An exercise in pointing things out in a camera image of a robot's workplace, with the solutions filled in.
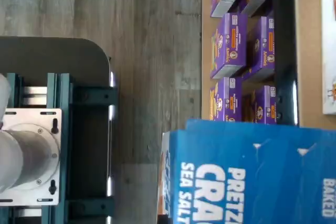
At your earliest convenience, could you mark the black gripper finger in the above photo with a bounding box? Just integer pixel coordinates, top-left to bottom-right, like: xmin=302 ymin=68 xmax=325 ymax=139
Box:
xmin=156 ymin=214 xmax=172 ymax=224

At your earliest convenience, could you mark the blue pretzel crisps box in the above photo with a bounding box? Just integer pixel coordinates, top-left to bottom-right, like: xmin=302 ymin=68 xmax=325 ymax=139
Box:
xmin=156 ymin=118 xmax=336 ymax=224

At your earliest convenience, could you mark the purple Annie's bunny grahams box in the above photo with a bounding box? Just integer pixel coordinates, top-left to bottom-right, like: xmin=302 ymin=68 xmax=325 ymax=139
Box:
xmin=208 ymin=77 xmax=244 ymax=123
xmin=243 ymin=85 xmax=277 ymax=125

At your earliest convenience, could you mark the purple Annie's cheddar veggies box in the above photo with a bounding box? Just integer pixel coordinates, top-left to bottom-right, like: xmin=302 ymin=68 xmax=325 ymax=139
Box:
xmin=209 ymin=13 xmax=249 ymax=80
xmin=242 ymin=16 xmax=276 ymax=83

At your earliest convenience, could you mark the orange and white cracker box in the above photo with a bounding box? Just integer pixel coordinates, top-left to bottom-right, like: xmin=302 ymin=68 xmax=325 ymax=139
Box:
xmin=321 ymin=0 xmax=336 ymax=115

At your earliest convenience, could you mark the silver mounting plate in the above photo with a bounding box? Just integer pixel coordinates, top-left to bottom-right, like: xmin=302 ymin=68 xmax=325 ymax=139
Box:
xmin=0 ymin=108 xmax=63 ymax=207

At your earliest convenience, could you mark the green aluminium frame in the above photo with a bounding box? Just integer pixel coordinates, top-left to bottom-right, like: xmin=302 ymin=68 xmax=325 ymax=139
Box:
xmin=0 ymin=71 xmax=118 ymax=224

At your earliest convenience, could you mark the black shelf front rail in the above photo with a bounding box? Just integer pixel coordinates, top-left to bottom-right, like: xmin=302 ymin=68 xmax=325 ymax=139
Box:
xmin=272 ymin=0 xmax=300 ymax=127

